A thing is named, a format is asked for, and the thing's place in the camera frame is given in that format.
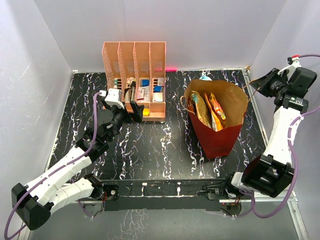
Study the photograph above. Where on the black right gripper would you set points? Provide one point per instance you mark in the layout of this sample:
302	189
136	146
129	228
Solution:
261	84

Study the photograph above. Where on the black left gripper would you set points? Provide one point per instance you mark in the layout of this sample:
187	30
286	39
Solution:
136	114

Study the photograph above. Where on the red brown paper bag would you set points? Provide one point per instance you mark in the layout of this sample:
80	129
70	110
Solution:
234	102

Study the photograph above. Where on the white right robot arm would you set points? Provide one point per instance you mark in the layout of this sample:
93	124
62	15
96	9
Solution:
271	172

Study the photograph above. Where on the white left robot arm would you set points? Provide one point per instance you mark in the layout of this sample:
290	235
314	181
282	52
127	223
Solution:
37	200

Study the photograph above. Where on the yellow grey stamp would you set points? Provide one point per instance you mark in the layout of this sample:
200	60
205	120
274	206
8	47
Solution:
146	112

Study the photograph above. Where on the grey black stapler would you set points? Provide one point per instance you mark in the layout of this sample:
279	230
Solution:
130	92

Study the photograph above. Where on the white red label packet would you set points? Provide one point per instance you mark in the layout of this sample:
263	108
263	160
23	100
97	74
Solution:
143	94

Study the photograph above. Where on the white flat box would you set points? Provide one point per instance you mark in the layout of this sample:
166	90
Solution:
157	97

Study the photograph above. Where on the blue grey eraser back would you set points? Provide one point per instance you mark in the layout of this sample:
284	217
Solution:
144	82

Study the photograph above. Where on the blue grey eraser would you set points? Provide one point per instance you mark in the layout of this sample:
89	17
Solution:
144	82
158	89

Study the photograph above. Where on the white glue stick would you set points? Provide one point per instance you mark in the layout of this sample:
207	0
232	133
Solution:
116	83

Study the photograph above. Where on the blue grey eraser right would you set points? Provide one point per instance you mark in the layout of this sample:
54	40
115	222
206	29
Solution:
158	89

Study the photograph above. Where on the white red small box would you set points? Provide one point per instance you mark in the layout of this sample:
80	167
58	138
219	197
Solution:
161	81

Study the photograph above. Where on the peach plastic desk organizer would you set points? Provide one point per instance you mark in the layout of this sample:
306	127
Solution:
141	60

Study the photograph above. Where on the orange snack packet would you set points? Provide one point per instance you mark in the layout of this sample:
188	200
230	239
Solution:
218	117

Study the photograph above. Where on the blue white packaged item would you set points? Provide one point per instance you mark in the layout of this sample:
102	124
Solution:
205	78

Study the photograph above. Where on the gold snack packet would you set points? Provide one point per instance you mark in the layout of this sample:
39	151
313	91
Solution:
199	107

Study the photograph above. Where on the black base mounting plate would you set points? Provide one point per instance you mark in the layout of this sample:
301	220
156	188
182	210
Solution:
173	194

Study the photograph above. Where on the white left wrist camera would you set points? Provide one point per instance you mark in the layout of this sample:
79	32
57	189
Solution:
112	97

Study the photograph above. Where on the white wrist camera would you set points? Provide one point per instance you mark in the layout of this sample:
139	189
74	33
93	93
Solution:
293	63
112	97

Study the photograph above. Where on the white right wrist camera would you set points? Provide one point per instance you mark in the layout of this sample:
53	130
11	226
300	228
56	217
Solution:
293	63

